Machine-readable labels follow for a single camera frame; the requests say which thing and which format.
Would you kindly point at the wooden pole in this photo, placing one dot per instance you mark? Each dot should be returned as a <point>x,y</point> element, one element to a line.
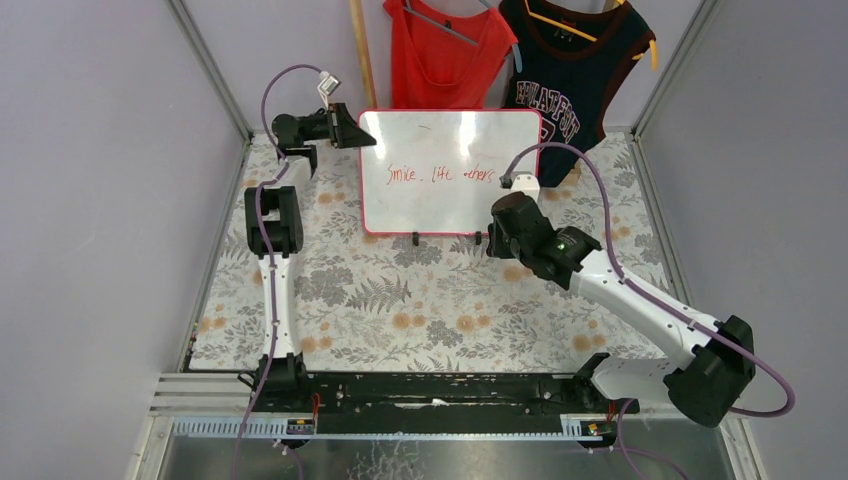
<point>363,52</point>

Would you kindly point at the red tank top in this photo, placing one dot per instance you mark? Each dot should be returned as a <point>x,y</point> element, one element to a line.
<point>439,61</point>

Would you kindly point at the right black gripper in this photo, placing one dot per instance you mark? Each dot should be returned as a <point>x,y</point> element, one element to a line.
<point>497,240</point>

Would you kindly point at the floral table mat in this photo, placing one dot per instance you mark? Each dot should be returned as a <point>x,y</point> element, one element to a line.
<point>377,302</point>

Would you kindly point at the navy basketball jersey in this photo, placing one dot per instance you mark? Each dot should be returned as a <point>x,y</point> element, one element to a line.
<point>574,63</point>

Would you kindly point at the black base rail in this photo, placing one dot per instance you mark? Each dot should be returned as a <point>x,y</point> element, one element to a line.
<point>432,403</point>

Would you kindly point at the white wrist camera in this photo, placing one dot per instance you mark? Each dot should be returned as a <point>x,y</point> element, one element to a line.
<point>328,84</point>
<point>523,182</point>

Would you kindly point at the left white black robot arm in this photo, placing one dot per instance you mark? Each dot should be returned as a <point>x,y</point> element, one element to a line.
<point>275,234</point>

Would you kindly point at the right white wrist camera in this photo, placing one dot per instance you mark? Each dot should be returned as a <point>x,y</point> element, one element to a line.
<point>523,182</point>

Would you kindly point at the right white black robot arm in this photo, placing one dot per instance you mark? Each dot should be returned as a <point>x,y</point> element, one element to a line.
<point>707,363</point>

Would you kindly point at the pink framed whiteboard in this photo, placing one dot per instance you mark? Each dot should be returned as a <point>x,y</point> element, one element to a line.
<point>437,172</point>

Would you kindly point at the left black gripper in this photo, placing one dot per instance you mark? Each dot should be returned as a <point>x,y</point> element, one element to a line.
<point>335,125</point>

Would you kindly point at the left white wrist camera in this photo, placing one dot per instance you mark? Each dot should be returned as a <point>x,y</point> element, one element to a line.
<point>328,84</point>

